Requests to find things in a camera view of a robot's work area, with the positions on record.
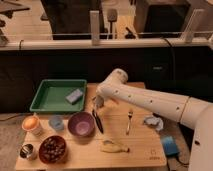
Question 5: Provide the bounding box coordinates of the green plastic tray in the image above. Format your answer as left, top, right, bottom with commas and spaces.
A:
30, 79, 87, 114

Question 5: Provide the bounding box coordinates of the light blue plastic cup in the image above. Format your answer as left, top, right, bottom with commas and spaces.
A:
49, 115, 64, 131

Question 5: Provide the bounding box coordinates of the orange topped white cup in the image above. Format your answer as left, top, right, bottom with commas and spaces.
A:
22, 115, 42, 136

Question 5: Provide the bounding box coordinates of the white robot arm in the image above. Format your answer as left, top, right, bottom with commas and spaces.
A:
96, 68, 213, 171

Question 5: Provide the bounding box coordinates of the black handled can opener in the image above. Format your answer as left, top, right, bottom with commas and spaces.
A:
92, 109, 104, 134

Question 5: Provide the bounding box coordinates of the crumpled light blue cloth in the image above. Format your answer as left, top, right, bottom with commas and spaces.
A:
143, 116, 164, 131

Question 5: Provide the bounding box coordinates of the silver fork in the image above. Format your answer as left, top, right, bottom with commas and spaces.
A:
126, 110, 133, 135

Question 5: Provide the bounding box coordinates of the dark brown patterned bowl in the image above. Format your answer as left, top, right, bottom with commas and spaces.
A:
38, 135, 67, 164

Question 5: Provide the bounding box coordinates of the small metal can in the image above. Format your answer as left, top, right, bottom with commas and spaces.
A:
19, 144, 37, 160

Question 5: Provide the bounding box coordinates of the wooden board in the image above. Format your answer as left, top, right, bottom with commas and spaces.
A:
14, 82, 168, 171

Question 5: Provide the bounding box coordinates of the blue grey sponge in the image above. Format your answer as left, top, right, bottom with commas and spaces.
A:
66, 89, 83, 104

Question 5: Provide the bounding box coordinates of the purple bowl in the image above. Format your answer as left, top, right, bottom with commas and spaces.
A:
68, 112, 95, 137

